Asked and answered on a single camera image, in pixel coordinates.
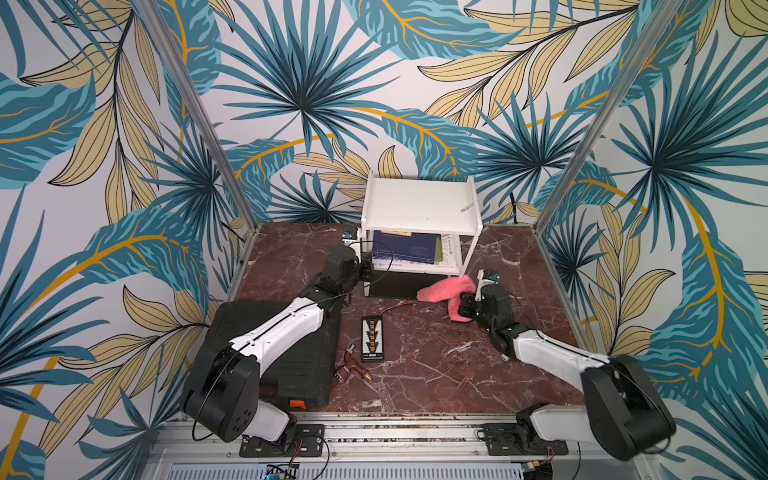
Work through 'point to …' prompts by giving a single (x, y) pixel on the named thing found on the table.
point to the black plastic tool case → (307, 376)
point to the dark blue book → (405, 246)
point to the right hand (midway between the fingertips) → (462, 293)
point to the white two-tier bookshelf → (426, 226)
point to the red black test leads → (409, 302)
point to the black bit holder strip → (372, 338)
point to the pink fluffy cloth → (449, 291)
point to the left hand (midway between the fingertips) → (368, 255)
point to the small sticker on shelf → (468, 206)
